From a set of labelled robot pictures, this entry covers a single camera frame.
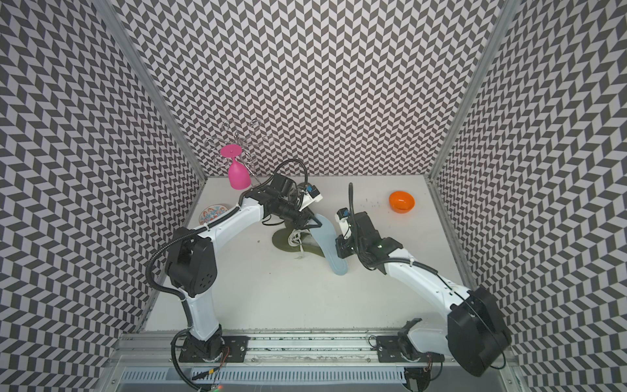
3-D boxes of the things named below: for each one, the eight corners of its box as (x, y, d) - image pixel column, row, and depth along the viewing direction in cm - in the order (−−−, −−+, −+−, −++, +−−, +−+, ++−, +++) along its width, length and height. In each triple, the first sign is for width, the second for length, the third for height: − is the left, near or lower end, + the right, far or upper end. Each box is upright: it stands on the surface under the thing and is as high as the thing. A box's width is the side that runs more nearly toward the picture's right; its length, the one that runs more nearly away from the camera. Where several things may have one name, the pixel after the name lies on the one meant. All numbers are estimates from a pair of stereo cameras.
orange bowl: (385, 206, 110) (387, 198, 105) (394, 194, 114) (397, 187, 110) (406, 218, 106) (409, 210, 101) (414, 205, 110) (418, 197, 106)
